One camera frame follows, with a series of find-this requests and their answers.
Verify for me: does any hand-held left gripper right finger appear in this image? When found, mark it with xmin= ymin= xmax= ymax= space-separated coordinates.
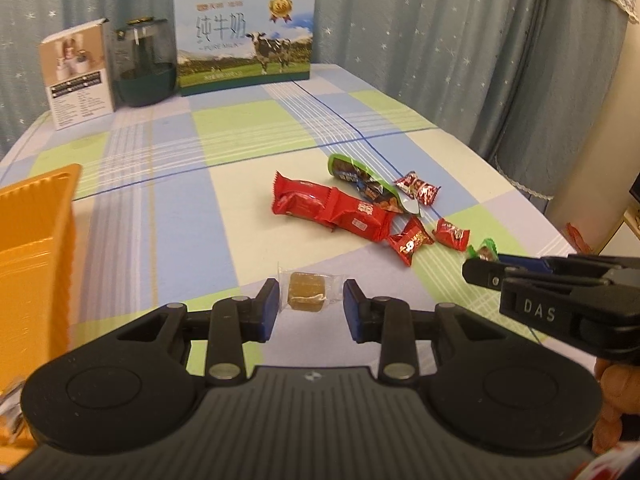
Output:
xmin=343 ymin=280 xmax=501 ymax=382

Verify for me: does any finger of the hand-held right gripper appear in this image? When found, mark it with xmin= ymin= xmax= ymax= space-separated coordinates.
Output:
xmin=462 ymin=258 xmax=521 ymax=291
xmin=498 ymin=255 xmax=618 ymax=275

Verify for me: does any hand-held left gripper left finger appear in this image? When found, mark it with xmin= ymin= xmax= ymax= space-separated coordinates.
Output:
xmin=117 ymin=279 xmax=280 ymax=382

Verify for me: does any small green candy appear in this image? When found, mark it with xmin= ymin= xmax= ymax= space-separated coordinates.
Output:
xmin=466 ymin=237 xmax=499 ymax=263

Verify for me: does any brown candy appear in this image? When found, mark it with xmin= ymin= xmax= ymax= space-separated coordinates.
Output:
xmin=277 ymin=261 xmax=346 ymax=311

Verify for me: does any small red candy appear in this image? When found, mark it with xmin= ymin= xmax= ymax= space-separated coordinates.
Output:
xmin=432 ymin=217 xmax=472 ymax=252
xmin=415 ymin=180 xmax=442 ymax=207
xmin=393 ymin=171 xmax=423 ymax=198

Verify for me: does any large red candy packet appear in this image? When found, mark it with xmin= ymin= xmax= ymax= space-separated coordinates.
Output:
xmin=386 ymin=216 xmax=435 ymax=267

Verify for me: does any long red snack packet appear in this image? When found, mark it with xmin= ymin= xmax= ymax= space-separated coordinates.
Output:
xmin=271 ymin=171 xmax=346 ymax=221
xmin=327 ymin=187 xmax=396 ymax=243

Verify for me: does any green snack packet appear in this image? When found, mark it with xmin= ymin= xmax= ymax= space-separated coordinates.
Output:
xmin=327 ymin=153 xmax=422 ymax=218

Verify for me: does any orange plastic tray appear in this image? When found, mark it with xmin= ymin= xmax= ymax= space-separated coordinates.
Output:
xmin=0 ymin=162 xmax=83 ymax=411

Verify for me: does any person's right hand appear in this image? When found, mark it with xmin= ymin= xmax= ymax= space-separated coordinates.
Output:
xmin=591 ymin=362 xmax=640 ymax=456

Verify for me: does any small red object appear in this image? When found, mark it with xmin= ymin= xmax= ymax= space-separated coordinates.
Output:
xmin=566 ymin=221 xmax=594 ymax=254

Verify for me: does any white cabinet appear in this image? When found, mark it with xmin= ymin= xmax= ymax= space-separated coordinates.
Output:
xmin=597 ymin=199 xmax=640 ymax=261

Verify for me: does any plaid tablecloth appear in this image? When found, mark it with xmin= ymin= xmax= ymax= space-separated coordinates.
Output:
xmin=0 ymin=62 xmax=583 ymax=376

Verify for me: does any red white clothing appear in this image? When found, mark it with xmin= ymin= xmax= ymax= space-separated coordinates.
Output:
xmin=572 ymin=445 xmax=640 ymax=480

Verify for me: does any lace-trimmed blue cover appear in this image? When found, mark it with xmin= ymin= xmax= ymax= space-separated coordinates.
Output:
xmin=492 ymin=0 xmax=640 ymax=201

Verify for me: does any blue star curtain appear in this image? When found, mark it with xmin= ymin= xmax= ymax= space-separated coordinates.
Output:
xmin=0 ymin=0 xmax=556 ymax=161

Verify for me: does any blue milk carton box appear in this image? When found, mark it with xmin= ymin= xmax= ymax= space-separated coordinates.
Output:
xmin=172 ymin=0 xmax=316 ymax=98

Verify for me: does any dark green lidded jar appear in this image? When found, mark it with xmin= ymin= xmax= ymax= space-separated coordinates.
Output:
xmin=110 ymin=17 xmax=178 ymax=108

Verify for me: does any white product box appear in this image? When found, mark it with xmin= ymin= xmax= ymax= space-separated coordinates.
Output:
xmin=39 ymin=17 xmax=116 ymax=132

